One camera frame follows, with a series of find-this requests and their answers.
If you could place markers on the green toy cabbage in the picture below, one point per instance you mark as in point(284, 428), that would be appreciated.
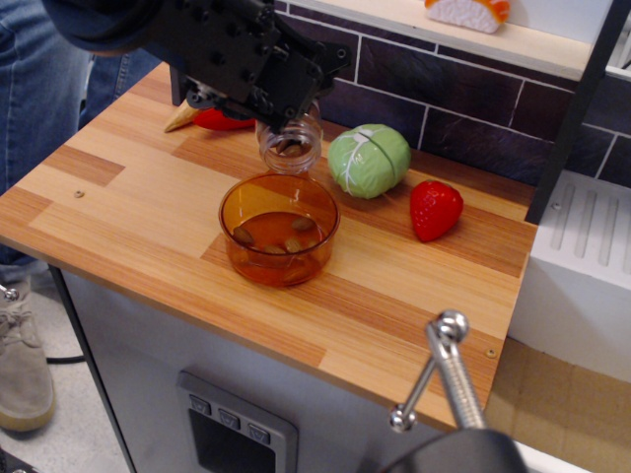
point(369, 160)

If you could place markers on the light wooden shelf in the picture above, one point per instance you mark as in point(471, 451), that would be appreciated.
point(543, 52)

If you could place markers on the clear almond jar red label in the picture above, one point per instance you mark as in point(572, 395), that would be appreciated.
point(296, 148)

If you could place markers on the red toy chili pepper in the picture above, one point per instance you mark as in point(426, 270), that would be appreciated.
point(215, 120)

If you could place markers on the toy ice cream cone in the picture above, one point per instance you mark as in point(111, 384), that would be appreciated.
point(179, 118)

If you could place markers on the white ribbed sink block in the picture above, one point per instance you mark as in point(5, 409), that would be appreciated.
point(574, 303)

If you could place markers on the almond in pot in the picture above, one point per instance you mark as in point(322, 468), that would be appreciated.
point(243, 236)
point(302, 224)
point(293, 245)
point(274, 249)

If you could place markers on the beige suede shoe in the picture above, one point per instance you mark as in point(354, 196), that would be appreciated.
point(27, 392)

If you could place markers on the toy salmon sushi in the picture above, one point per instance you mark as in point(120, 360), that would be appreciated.
point(485, 16)

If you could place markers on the red toy strawberry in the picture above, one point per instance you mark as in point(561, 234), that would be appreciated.
point(435, 208)

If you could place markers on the grey oven control panel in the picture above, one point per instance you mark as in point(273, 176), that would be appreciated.
point(229, 434)

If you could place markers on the orange transparent plastic pot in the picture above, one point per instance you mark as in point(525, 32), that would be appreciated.
point(266, 205)

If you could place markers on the metal clamp screw handle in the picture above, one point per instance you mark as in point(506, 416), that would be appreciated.
point(472, 447)

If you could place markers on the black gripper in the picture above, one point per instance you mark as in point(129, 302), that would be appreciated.
point(242, 59)

